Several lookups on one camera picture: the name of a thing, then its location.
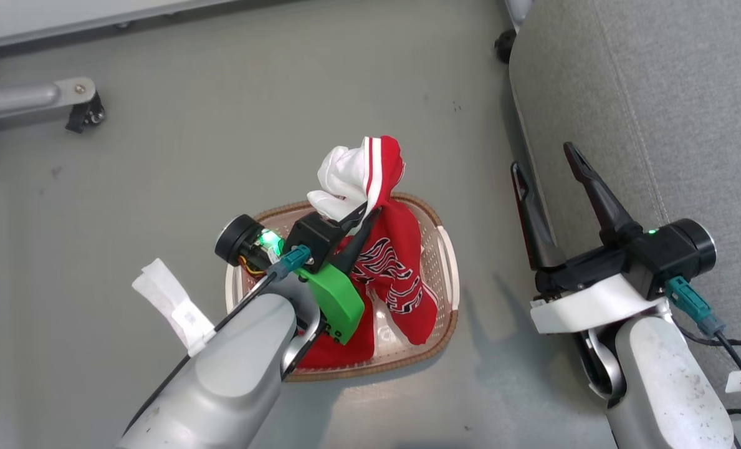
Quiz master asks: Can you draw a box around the white strap label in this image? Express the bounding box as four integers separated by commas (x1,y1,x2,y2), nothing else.
132,259,216,357

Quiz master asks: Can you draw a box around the black caster wheel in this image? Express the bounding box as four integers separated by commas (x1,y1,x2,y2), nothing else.
65,92,106,134
494,28,518,65

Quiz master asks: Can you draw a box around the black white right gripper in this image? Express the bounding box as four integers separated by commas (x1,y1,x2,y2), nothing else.
511,142,717,334

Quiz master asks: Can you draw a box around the red white sports jersey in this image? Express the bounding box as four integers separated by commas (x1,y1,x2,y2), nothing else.
295,135,439,370

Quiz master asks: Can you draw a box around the white partition panel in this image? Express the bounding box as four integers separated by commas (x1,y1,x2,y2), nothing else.
0,0,240,54

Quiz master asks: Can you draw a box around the pink perforated laundry basket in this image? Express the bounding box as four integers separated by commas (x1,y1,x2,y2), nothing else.
224,192,460,382

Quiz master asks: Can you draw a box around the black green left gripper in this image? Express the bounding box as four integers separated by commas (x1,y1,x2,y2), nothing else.
214,201,383,345

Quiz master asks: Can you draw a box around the grey metal frame leg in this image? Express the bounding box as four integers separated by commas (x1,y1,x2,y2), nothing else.
504,0,533,33
0,77,97,132

